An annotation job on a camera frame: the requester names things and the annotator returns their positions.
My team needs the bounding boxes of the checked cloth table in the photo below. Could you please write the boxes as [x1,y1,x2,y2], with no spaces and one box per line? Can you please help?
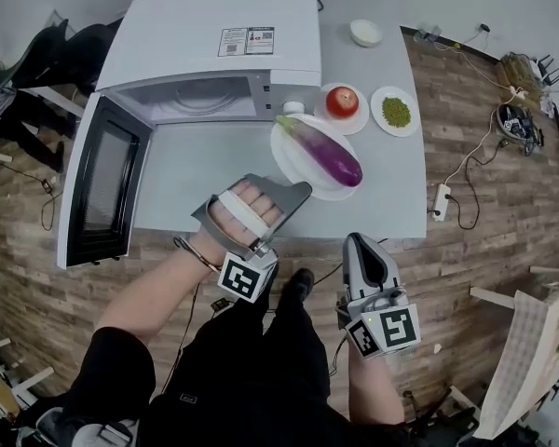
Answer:
[472,280,559,440]

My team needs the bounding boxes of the white floor cable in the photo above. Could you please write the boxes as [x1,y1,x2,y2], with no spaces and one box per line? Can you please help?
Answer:
[440,102,504,186]

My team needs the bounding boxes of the grey waist pack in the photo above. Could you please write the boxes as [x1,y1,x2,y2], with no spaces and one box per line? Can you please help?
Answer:
[34,407,139,447]

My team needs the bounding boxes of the black office chair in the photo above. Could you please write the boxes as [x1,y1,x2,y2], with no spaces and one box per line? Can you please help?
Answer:
[402,384,481,437]
[0,16,125,97]

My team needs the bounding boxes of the person's left hand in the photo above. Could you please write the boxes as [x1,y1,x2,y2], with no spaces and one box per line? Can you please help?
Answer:
[199,180,284,253]

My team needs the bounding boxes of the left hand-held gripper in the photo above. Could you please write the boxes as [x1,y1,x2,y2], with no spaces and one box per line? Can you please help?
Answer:
[190,173,315,305]

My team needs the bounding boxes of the person's right black shoe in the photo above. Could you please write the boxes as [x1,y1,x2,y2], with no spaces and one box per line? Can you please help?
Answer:
[283,267,316,300]

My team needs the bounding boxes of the tangle of black cables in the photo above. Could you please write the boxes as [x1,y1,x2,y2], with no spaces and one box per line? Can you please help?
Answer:
[521,118,546,157]

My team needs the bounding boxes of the white round plate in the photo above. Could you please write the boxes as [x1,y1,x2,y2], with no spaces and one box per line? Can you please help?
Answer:
[370,85,421,138]
[312,81,371,137]

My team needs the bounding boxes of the brown woven box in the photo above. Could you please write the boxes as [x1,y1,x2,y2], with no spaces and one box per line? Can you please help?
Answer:
[496,52,544,109]

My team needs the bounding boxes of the small white bowl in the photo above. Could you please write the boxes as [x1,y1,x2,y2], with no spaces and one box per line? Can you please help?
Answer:
[349,19,384,48]

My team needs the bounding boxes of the grey table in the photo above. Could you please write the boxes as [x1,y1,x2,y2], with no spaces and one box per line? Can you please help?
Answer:
[130,14,429,241]

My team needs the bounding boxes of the person's left forearm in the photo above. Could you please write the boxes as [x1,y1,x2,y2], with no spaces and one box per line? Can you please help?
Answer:
[94,237,225,344]

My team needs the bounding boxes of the person's right forearm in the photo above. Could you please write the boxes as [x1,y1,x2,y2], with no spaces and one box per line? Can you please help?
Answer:
[347,345,406,426]

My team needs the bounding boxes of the black antenna router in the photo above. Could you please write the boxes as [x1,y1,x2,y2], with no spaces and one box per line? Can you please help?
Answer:
[535,53,559,88]

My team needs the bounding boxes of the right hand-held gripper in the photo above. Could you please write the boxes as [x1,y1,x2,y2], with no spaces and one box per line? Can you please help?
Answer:
[334,232,423,360]

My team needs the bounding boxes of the looped black cable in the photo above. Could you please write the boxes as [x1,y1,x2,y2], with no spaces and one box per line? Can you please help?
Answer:
[446,154,481,230]

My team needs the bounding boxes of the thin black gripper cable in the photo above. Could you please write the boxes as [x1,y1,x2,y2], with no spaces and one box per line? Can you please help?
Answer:
[160,280,201,394]

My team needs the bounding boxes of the red apple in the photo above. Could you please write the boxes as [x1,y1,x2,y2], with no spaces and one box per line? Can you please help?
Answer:
[324,86,360,119]

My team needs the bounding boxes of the thin wrist bracelet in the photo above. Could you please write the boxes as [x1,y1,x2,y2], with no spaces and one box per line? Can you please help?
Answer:
[176,237,223,272]

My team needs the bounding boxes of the white oval plate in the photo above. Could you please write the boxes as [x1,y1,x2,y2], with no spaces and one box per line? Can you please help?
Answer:
[268,113,361,203]

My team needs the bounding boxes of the round black tray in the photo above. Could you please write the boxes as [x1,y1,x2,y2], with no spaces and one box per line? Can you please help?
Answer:
[496,103,532,139]

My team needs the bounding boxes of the white power strip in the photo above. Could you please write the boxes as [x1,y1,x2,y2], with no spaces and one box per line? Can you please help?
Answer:
[431,183,452,223]

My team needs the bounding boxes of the white desk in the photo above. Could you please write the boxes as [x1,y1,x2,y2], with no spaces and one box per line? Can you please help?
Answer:
[16,86,88,119]

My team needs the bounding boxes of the person's black shirt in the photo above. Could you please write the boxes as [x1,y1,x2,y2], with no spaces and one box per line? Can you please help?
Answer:
[55,326,420,447]

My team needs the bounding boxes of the pile of green peas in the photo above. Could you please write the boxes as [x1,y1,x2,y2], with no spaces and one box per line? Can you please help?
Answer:
[381,98,412,129]

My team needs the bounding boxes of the person's black trousers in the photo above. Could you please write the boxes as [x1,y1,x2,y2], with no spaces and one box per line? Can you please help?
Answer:
[167,286,332,404]

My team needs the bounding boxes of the purple eggplant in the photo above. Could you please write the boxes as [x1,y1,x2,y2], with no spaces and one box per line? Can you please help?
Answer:
[275,114,364,188]

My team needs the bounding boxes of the white microwave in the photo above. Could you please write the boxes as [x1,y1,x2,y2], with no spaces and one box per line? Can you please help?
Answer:
[55,0,322,272]

